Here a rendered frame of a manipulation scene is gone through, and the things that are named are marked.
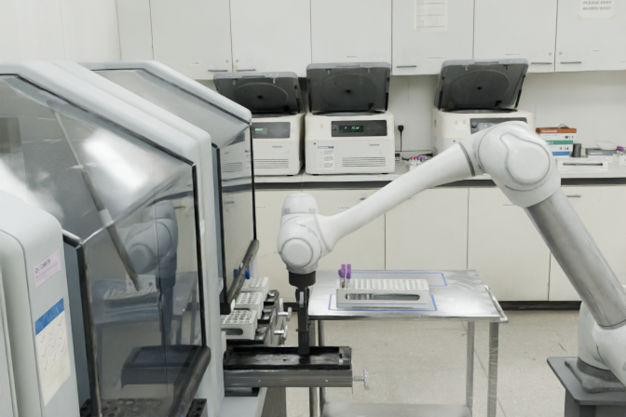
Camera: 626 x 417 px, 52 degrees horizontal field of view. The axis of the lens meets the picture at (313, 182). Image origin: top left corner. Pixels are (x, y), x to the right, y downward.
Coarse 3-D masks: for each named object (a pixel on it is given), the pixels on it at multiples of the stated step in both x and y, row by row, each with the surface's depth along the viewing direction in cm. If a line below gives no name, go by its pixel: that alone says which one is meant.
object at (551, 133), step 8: (536, 128) 440; (544, 128) 430; (552, 128) 429; (560, 128) 428; (568, 128) 428; (576, 128) 427; (544, 136) 430; (552, 136) 429; (560, 136) 429; (568, 136) 428; (576, 136) 428
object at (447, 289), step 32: (320, 288) 227; (448, 288) 224; (480, 288) 224; (320, 320) 249; (384, 320) 202; (416, 320) 201; (448, 320) 201; (480, 320) 200; (320, 416) 256; (352, 416) 245; (384, 416) 244; (416, 416) 244; (448, 416) 243
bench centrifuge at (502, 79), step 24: (456, 72) 408; (480, 72) 406; (504, 72) 407; (456, 96) 430; (480, 96) 430; (504, 96) 430; (432, 120) 444; (456, 120) 397; (480, 120) 395; (504, 120) 394; (528, 120) 395; (432, 144) 446
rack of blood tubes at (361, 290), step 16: (336, 288) 209; (352, 288) 210; (368, 288) 209; (384, 288) 208; (400, 288) 208; (416, 288) 208; (336, 304) 209; (352, 304) 208; (368, 304) 208; (384, 304) 208; (400, 304) 207; (416, 304) 207
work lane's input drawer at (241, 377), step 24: (240, 360) 177; (264, 360) 177; (288, 360) 176; (312, 360) 176; (336, 360) 176; (240, 384) 172; (264, 384) 171; (288, 384) 171; (312, 384) 171; (336, 384) 170
